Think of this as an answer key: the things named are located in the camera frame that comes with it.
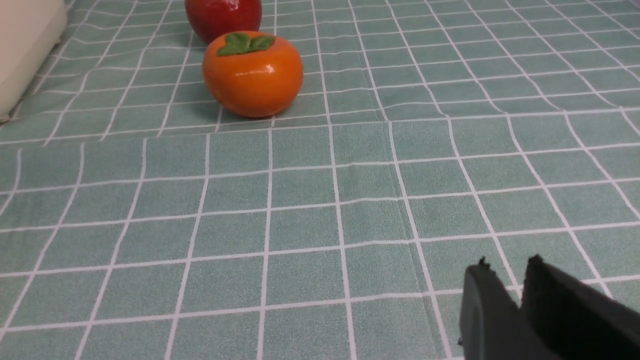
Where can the red apple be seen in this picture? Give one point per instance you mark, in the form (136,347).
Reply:
(211,19)

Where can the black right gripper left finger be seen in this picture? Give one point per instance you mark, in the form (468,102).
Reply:
(491,324)

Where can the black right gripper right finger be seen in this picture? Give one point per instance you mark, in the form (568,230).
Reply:
(574,320)

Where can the green checkered tablecloth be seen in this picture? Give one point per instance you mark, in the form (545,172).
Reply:
(140,220)

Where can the orange persimmon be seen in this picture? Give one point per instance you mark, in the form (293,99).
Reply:
(253,74)

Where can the white two-slot toaster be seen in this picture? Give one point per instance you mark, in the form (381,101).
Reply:
(29,30)

